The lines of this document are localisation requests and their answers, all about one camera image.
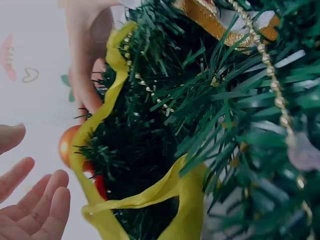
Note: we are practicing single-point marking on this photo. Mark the person's right hand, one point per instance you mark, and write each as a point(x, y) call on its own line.
point(81, 45)

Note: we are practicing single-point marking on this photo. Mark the person's left hand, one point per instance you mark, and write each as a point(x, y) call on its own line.
point(27, 220)

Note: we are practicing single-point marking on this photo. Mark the person's left thumb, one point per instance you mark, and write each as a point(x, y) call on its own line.
point(11, 137)

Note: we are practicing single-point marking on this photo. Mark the person's right fingers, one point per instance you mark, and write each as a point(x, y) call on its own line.
point(83, 92)

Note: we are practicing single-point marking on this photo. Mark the yellow ribbon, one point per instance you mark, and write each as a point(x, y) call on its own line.
point(185, 190)

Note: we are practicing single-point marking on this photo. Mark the orange bauble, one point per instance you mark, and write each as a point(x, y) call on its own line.
point(65, 146)

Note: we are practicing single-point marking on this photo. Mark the red ornament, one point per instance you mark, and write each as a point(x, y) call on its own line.
point(101, 186)

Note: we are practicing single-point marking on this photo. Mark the green artificial Christmas tree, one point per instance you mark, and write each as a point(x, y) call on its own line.
point(190, 105)

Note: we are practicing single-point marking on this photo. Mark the gold and white glitter ornament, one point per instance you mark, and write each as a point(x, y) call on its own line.
point(208, 21)

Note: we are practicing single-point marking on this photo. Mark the gold bead garland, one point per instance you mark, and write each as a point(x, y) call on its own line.
point(269, 68)

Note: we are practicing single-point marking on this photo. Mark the pale purple ornament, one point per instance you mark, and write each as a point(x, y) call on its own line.
point(303, 155)

